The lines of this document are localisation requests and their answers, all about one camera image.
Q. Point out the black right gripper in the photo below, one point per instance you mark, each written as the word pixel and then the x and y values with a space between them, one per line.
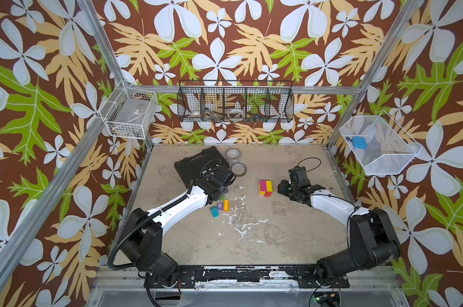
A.
pixel 289 188

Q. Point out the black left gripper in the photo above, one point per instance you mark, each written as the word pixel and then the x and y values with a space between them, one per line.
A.
pixel 225 190

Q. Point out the magenta wood block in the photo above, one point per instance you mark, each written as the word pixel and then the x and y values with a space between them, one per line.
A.
pixel 262 185

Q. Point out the orange wood block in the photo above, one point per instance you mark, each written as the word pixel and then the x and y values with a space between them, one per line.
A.
pixel 226 205

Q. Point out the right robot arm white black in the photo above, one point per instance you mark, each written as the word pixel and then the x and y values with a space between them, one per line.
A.
pixel 371 237

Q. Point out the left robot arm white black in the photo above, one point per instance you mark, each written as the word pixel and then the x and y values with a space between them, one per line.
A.
pixel 140 243

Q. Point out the teal wood block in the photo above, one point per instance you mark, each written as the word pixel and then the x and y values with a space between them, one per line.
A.
pixel 214 211

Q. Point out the black plastic tool case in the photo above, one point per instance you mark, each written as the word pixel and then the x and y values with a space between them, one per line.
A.
pixel 190 167

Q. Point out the blue object in basket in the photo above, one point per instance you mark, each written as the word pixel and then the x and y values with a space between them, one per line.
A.
pixel 359 142

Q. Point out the white tape roll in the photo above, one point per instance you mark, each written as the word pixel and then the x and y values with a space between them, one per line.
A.
pixel 235 113

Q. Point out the black wire basket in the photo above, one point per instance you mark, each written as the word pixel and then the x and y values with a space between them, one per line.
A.
pixel 208 101

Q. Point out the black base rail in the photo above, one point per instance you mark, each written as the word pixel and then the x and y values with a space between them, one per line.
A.
pixel 297 275

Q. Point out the white wire basket right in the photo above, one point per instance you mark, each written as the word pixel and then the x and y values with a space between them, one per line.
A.
pixel 390 147

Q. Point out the white wire basket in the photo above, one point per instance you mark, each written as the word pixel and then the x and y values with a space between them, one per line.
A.
pixel 128 112
pixel 390 147

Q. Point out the white wire basket left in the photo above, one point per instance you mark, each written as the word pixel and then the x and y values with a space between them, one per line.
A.
pixel 128 112

